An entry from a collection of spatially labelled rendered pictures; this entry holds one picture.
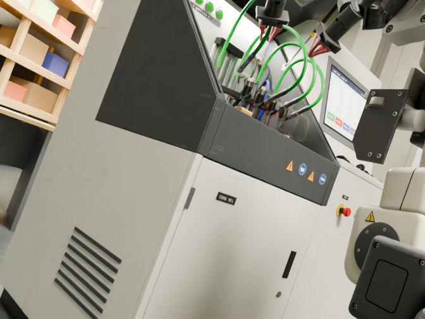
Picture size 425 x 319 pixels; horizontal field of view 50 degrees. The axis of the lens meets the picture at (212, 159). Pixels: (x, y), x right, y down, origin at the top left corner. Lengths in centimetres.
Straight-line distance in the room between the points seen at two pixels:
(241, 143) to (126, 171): 37
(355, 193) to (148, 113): 91
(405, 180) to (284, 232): 74
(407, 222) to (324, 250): 96
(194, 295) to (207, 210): 26
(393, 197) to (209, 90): 59
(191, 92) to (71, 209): 62
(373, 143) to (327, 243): 91
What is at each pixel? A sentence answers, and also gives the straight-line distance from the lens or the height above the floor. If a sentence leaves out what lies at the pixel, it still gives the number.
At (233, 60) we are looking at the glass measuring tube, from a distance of 199.
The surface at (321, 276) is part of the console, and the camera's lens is 190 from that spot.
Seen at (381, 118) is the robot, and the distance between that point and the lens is 101.
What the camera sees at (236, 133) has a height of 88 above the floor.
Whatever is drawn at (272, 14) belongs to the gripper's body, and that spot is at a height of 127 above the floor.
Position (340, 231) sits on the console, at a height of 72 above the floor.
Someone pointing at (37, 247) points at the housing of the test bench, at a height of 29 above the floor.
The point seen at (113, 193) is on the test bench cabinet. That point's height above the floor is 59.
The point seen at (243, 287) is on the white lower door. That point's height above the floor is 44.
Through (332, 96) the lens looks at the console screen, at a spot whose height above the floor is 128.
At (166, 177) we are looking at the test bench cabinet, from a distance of 129.
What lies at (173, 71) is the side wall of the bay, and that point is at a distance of 143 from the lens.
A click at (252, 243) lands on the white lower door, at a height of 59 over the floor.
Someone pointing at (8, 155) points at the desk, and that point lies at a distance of 359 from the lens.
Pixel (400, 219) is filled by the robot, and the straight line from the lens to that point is 93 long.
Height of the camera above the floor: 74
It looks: 2 degrees up
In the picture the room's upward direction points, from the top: 20 degrees clockwise
